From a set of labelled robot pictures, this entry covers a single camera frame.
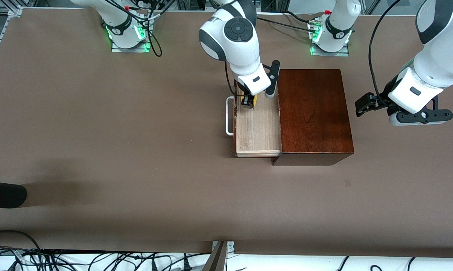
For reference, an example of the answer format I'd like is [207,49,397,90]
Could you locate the black table cable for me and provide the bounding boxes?
[256,11,318,34]

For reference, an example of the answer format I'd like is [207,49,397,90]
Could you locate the brown table cover sheet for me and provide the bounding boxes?
[0,8,453,259]

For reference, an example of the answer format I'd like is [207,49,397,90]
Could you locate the grey metal bar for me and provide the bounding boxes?
[202,241,228,271]

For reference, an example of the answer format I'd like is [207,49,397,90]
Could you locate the dark brown wooden cabinet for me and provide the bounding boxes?
[272,69,355,166]

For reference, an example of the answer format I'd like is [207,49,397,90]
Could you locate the aluminium table edge rail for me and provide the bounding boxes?
[0,6,23,78]

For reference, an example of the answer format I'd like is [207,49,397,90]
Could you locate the silver metal bracket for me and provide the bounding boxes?
[211,241,234,253]

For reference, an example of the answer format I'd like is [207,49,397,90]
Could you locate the yellow wooden block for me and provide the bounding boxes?
[237,94,258,109]

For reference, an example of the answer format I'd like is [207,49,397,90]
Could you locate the tangled black floor cables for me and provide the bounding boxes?
[0,230,212,271]

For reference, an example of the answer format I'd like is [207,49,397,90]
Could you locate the wooden drawer with white handle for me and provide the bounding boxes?
[226,77,283,158]

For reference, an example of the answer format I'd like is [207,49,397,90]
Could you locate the black cylindrical object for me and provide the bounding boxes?
[0,181,27,209]

